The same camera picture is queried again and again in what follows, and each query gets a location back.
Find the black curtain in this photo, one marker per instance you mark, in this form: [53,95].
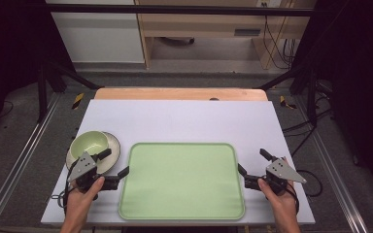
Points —
[359,81]
[9,58]

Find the metal floor rail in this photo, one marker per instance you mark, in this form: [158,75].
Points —
[22,161]
[333,174]

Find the yellow black tape strip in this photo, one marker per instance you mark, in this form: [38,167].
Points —
[77,101]
[284,102]

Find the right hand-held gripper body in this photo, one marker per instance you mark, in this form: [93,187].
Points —
[283,171]

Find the white cabinet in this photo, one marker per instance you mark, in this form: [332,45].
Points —
[97,35]

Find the light green tray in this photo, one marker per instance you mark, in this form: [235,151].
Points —
[181,181]

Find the black horizontal frame bar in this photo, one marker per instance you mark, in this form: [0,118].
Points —
[175,9]

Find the wooden table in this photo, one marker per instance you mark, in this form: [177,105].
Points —
[175,93]

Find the person's left hand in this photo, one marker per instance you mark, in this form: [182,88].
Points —
[81,197]

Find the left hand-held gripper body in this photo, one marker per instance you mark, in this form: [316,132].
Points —
[81,166]

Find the person's right hand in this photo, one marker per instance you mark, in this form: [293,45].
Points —
[280,200]

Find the wooden desk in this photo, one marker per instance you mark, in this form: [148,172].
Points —
[200,24]

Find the white table board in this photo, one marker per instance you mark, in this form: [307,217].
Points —
[181,121]

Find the cream round plate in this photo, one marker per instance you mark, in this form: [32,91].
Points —
[112,152]

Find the black metal stand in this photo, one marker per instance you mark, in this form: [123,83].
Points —
[42,93]
[311,97]

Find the light green bowl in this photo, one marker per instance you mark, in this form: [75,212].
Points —
[90,143]

